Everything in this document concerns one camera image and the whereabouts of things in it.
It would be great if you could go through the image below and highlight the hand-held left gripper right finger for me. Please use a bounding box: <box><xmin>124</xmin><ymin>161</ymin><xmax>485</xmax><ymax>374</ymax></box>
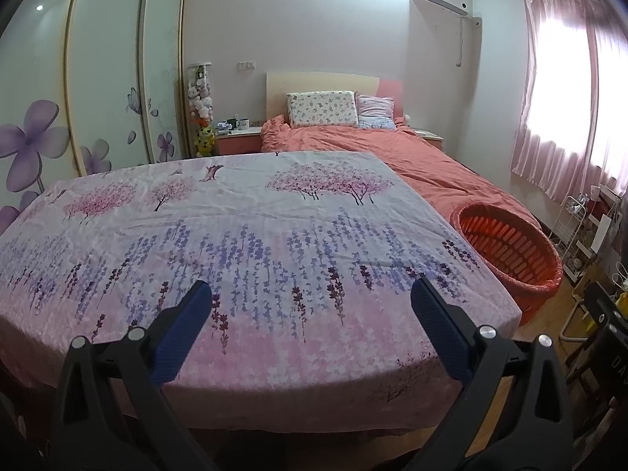
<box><xmin>407</xmin><ymin>277</ymin><xmax>575</xmax><ymax>471</ymax></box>

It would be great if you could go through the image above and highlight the floral white pillow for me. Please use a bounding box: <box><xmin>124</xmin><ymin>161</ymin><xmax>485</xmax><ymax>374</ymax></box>
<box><xmin>286</xmin><ymin>91</ymin><xmax>360</xmax><ymax>128</ymax></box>

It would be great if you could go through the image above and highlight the salmon duvet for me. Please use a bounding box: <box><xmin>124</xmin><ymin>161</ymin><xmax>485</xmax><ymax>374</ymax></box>
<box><xmin>259</xmin><ymin>114</ymin><xmax>540</xmax><ymax>236</ymax></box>

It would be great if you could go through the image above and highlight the orange plastic laundry basket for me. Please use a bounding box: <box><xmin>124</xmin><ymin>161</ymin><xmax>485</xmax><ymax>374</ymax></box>
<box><xmin>449</xmin><ymin>203</ymin><xmax>563</xmax><ymax>327</ymax></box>

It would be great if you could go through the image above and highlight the floral printed sheet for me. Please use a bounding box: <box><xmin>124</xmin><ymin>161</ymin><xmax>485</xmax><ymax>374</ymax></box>
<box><xmin>0</xmin><ymin>151</ymin><xmax>523</xmax><ymax>440</ymax></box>

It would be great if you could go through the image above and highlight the flower printed wardrobe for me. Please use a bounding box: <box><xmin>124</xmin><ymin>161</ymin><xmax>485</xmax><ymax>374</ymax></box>
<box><xmin>0</xmin><ymin>0</ymin><xmax>190</xmax><ymax>236</ymax></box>

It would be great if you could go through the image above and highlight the dark wooden chair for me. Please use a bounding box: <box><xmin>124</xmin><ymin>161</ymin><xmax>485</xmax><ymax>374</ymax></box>
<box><xmin>564</xmin><ymin>282</ymin><xmax>628</xmax><ymax>452</ymax></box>

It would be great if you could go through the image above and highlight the white wire rack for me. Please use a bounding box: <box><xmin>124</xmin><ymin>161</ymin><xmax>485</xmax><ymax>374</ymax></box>
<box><xmin>553</xmin><ymin>195</ymin><xmax>590</xmax><ymax>261</ymax></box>

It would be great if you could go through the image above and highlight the pink curtain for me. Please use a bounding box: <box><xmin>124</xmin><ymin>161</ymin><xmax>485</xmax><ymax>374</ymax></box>
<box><xmin>510</xmin><ymin>0</ymin><xmax>602</xmax><ymax>204</ymax></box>
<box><xmin>589</xmin><ymin>0</ymin><xmax>628</xmax><ymax>207</ymax></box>

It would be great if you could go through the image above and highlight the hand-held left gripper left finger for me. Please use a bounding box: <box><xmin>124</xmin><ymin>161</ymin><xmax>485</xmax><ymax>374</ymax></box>
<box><xmin>49</xmin><ymin>279</ymin><xmax>221</xmax><ymax>471</ymax></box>

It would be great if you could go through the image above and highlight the white metal frame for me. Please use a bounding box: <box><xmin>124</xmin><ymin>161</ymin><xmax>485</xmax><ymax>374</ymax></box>
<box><xmin>559</xmin><ymin>299</ymin><xmax>597</xmax><ymax>341</ymax></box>

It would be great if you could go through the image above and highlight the white air conditioner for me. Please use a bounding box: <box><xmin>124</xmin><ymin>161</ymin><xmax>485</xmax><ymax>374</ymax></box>
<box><xmin>414</xmin><ymin>0</ymin><xmax>471</xmax><ymax>15</ymax></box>

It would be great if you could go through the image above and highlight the wooden nightstand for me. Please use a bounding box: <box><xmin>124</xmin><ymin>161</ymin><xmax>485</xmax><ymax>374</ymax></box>
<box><xmin>414</xmin><ymin>128</ymin><xmax>445</xmax><ymax>150</ymax></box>

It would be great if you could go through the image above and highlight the pink striped pillow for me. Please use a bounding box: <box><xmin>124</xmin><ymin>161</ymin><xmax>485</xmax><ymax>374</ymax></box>
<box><xmin>356</xmin><ymin>93</ymin><xmax>396</xmax><ymax>131</ymax></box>

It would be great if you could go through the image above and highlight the white shelf trolley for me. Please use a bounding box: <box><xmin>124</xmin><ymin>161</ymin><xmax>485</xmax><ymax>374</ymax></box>
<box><xmin>564</xmin><ymin>191</ymin><xmax>624</xmax><ymax>283</ymax></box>

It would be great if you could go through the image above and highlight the beige and pink headboard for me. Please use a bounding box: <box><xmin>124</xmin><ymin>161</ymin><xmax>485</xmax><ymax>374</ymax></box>
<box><xmin>266</xmin><ymin>71</ymin><xmax>405</xmax><ymax>126</ymax></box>

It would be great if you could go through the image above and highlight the pink nightstand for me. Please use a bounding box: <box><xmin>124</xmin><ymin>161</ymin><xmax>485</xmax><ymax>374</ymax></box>
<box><xmin>216</xmin><ymin>126</ymin><xmax>263</xmax><ymax>157</ymax></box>

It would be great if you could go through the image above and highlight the plush toy column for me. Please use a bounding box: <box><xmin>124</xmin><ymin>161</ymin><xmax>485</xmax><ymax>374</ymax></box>
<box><xmin>186</xmin><ymin>61</ymin><xmax>217</xmax><ymax>159</ymax></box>

